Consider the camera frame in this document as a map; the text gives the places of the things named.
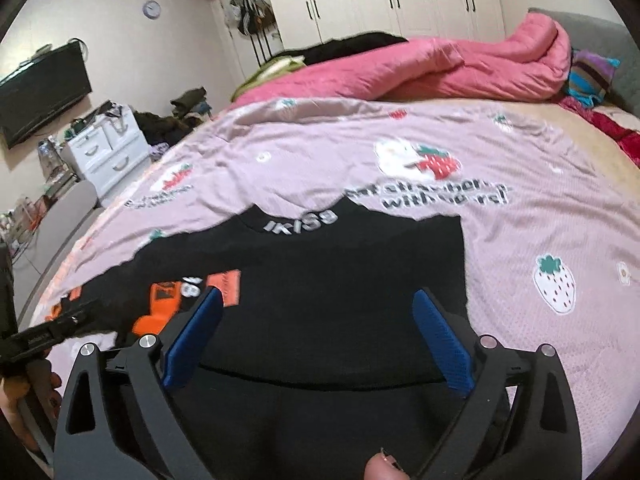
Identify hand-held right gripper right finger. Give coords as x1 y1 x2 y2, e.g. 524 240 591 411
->
412 288 583 480

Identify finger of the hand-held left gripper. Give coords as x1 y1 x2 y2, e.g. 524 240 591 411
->
0 310 90 367

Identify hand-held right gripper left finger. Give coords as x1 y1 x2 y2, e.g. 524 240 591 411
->
54 287 224 480

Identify black sweater with orange print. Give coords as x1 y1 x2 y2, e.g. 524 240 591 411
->
47 199 506 480

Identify pile of dark clothes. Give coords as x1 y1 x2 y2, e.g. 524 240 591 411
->
134 87 217 150

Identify person's left hand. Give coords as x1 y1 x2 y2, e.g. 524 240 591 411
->
0 347 63 453

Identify person's right hand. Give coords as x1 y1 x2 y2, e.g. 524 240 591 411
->
364 449 403 480

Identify desk clutter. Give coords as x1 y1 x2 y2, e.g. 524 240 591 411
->
0 137 81 266

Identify white drawer cabinet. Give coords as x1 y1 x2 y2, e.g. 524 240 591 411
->
66 105 152 197

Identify black television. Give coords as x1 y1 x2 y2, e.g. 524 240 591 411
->
0 41 94 150

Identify pink strawberry printed bed sheet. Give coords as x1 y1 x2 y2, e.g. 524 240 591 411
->
27 94 640 480

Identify red blanket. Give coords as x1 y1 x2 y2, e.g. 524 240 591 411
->
559 94 640 170

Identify green cloth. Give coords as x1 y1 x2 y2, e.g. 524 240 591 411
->
234 55 307 102

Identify pink quilt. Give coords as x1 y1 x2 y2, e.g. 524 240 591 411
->
232 22 573 109

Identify striped pillow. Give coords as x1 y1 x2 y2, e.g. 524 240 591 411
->
565 49 622 109

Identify black cloth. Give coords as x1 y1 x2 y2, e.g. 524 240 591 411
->
277 31 410 68

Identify hanging bags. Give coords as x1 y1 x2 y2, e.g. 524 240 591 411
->
224 0 279 37

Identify grey bed headboard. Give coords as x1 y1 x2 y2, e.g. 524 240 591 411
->
527 7 640 117

